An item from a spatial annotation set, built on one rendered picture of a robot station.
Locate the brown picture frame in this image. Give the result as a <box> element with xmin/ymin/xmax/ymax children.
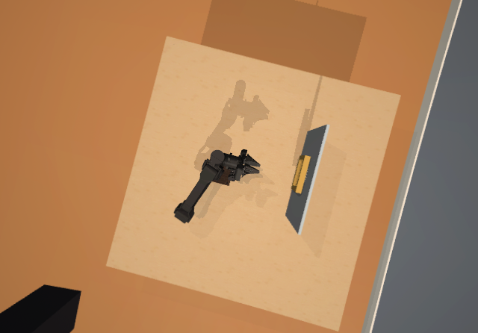
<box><xmin>291</xmin><ymin>155</ymin><xmax>310</xmax><ymax>193</ymax></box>

